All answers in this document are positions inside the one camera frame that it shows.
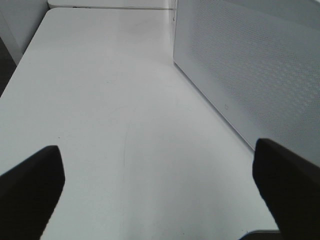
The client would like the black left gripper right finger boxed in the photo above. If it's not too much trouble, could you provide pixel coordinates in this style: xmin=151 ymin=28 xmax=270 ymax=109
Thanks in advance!
xmin=252 ymin=138 xmax=320 ymax=240

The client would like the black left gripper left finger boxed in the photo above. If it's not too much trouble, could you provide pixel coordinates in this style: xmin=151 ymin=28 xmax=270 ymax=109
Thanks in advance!
xmin=0 ymin=145 xmax=66 ymax=240

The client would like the white microwave door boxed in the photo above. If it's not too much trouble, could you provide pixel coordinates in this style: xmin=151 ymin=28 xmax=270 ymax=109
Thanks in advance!
xmin=173 ymin=0 xmax=320 ymax=165

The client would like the white neighbouring table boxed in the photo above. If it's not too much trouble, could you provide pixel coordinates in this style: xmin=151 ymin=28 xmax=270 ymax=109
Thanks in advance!
xmin=47 ymin=0 xmax=178 ymax=10

